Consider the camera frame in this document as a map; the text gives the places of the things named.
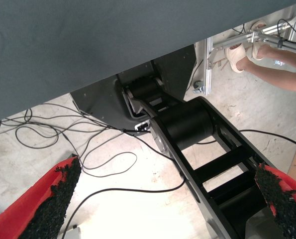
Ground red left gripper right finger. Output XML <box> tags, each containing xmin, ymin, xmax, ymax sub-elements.
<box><xmin>254</xmin><ymin>163</ymin><xmax>296</xmax><ymax>239</ymax></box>

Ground black jointed robot frame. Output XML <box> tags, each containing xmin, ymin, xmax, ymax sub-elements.
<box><xmin>122</xmin><ymin>77</ymin><xmax>285</xmax><ymax>239</ymax></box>

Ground thin black floor cable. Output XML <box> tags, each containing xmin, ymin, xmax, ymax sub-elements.
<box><xmin>63</xmin><ymin>129</ymin><xmax>188</xmax><ymax>239</ymax></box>
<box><xmin>82</xmin><ymin>134</ymin><xmax>138</xmax><ymax>178</ymax></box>
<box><xmin>199</xmin><ymin>129</ymin><xmax>296</xmax><ymax>146</ymax></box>
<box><xmin>0</xmin><ymin>103</ymin><xmax>123</xmax><ymax>150</ymax></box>

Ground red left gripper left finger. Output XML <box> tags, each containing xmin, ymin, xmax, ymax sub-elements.
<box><xmin>0</xmin><ymin>156</ymin><xmax>83</xmax><ymax>239</ymax></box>

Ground beige sandal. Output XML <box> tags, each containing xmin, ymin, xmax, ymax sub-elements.
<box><xmin>224</xmin><ymin>43</ymin><xmax>247</xmax><ymax>73</ymax></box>
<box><xmin>251</xmin><ymin>21</ymin><xmax>267</xmax><ymax>61</ymax></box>

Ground small grey box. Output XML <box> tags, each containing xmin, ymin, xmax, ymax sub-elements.
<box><xmin>60</xmin><ymin>225</ymin><xmax>82</xmax><ymax>239</ymax></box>

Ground aluminium profile frame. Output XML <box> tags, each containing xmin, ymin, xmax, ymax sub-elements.
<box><xmin>204</xmin><ymin>2</ymin><xmax>296</xmax><ymax>97</ymax></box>

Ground dark grey table cloth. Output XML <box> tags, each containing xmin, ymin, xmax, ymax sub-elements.
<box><xmin>0</xmin><ymin>0</ymin><xmax>296</xmax><ymax>125</ymax></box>

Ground grey caster wheel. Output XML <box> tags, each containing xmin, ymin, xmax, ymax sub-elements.
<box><xmin>192</xmin><ymin>80</ymin><xmax>204</xmax><ymax>94</ymax></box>

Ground person's bare leg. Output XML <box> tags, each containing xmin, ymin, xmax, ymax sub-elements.
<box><xmin>257</xmin><ymin>44</ymin><xmax>296</xmax><ymax>66</ymax></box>
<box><xmin>236</xmin><ymin>58</ymin><xmax>296</xmax><ymax>93</ymax></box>

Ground dark grey robot base housing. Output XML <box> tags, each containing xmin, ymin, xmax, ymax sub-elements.
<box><xmin>70</xmin><ymin>46</ymin><xmax>197</xmax><ymax>135</ymax></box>

